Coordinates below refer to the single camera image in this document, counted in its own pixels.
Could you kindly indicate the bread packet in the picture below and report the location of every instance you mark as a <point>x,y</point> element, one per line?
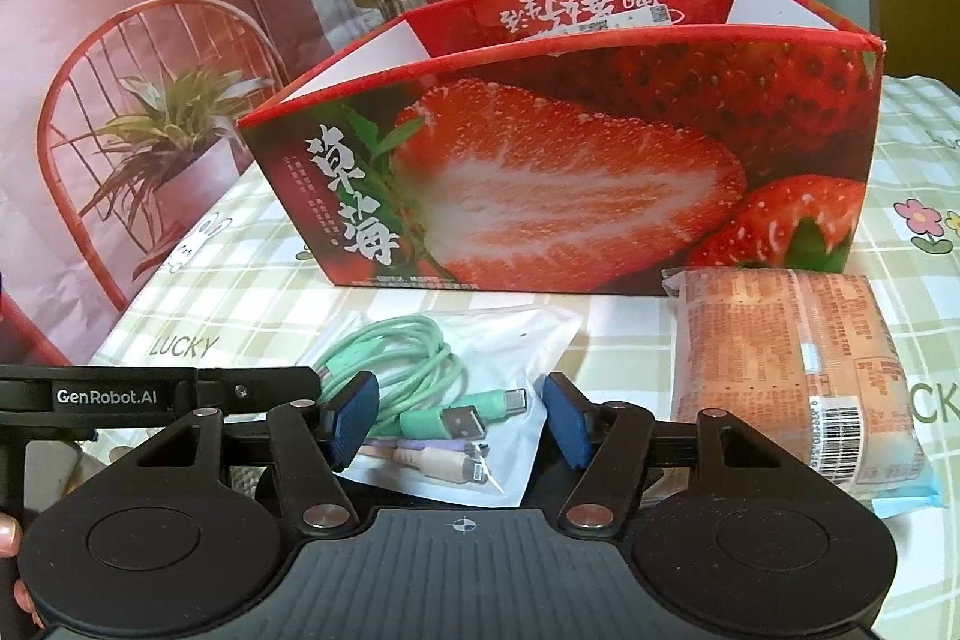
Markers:
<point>765,347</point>

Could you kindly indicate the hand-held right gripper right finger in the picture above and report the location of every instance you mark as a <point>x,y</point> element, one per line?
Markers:
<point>566,419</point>

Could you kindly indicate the red strawberry print box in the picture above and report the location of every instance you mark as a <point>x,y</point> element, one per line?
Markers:
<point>562,175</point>

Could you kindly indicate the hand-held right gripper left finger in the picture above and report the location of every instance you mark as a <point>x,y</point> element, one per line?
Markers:
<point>352,419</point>

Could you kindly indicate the person's left hand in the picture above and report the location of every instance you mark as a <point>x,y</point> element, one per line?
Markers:
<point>9,535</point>

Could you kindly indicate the green checked tablecloth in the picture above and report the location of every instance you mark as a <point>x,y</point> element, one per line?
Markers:
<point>225,310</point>

